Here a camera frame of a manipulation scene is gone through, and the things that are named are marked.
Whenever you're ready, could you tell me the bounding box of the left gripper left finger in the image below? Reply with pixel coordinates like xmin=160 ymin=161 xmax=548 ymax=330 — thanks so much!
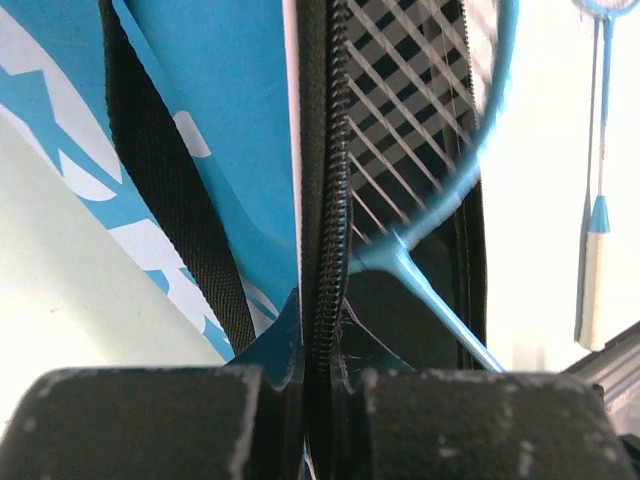
xmin=0 ymin=287 xmax=307 ymax=480

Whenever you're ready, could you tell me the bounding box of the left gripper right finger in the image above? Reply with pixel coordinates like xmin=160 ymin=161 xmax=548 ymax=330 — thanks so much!
xmin=331 ymin=309 xmax=636 ymax=480

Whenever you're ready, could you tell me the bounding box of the aluminium frame rail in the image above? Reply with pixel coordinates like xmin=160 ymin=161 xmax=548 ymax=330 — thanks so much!
xmin=565 ymin=322 xmax=640 ymax=436

